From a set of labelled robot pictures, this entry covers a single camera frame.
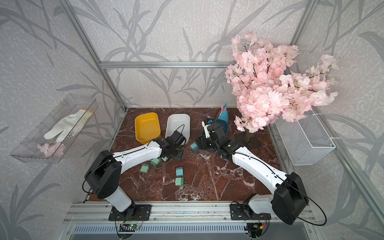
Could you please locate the teal plug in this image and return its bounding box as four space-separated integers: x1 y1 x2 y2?
176 167 184 178
190 143 199 152

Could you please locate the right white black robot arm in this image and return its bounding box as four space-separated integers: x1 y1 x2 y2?
197 120 309 225

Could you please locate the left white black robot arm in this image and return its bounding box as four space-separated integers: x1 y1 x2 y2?
85 131 186 213

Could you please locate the dark teal storage box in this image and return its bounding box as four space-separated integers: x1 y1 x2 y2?
208 118 229 134

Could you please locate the white plastic storage box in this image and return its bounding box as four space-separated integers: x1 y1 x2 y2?
165 114 191 144

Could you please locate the yellow plastic storage box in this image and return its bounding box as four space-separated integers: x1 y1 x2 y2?
135 113 161 145

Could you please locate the teal pink spray bottle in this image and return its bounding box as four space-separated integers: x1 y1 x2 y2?
217 104 229 123

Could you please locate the pink artificial blossom tree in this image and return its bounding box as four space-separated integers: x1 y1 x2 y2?
226 32 338 145

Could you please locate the left circuit board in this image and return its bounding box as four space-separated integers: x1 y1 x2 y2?
118 224 142 233

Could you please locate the circuit board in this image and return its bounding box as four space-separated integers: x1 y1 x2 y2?
118 224 142 233
244 223 267 235

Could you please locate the right circuit board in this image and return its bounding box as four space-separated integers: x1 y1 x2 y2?
244 223 267 235

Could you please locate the white work glove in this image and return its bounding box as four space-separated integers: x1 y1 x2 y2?
44 109 94 143

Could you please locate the small pink flower sprig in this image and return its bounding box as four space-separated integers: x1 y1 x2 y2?
37 143 66 158

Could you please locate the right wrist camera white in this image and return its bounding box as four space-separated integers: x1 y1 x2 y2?
202 120 211 139

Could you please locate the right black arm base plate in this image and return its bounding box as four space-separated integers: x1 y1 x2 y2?
230 202 271 222

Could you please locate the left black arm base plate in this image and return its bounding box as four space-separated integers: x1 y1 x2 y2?
108 204 152 222

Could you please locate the white wire mesh basket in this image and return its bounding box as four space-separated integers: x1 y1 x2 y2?
276 111 336 166

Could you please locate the aluminium front rail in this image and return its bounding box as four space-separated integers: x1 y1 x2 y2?
62 200 316 225

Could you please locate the clear acrylic wall shelf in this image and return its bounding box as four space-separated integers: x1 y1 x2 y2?
10 94 99 164

